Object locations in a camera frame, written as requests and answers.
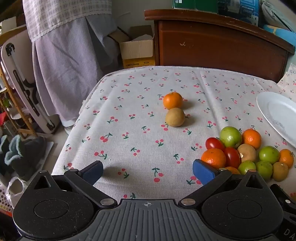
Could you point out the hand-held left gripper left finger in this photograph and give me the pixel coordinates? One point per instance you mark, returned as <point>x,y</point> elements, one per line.
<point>92,172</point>

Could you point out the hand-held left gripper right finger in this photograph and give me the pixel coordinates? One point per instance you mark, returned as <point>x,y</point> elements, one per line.
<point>204,172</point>

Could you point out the green round fruit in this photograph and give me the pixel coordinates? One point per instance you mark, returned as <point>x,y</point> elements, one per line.
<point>230,136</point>
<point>264,170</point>
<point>247,167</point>
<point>269,154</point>

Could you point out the white plate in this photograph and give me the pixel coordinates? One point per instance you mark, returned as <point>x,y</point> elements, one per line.
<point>277,113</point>

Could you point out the red tomato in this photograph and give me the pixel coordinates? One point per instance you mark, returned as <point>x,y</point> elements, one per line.
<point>232,157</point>
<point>214,143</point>

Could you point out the cherry print tablecloth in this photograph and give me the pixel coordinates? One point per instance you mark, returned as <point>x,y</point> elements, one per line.
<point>143,129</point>

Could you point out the dark fleece slippers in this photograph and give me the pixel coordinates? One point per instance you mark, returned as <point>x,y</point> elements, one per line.
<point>22,153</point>

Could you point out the white plastic bag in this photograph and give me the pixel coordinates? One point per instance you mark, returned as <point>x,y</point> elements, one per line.
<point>15,190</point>

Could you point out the wooden rack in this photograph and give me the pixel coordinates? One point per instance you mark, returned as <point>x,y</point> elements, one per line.
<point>16,111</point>

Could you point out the lilac cloth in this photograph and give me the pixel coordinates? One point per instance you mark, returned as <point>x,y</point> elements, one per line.
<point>67,76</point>

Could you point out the yellow box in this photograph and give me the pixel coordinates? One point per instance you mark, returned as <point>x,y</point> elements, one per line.
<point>138,62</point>

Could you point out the floral bed sheet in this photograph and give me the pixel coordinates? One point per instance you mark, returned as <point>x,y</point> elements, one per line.
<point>289,78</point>

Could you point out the brown wooden cabinet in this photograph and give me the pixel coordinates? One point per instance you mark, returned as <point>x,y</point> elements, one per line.
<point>208,44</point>

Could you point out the open cardboard box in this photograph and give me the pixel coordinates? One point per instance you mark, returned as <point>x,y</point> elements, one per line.
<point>136,44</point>

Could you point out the checkered cover cloth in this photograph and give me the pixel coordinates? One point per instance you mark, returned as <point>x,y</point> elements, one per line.
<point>57,16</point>

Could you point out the blue carton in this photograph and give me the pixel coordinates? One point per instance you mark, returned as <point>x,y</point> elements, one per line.
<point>240,10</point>

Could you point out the green carton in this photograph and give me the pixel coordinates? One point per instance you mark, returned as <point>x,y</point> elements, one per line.
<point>194,5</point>

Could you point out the grey pillow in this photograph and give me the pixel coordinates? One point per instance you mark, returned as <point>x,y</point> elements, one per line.
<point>279,14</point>

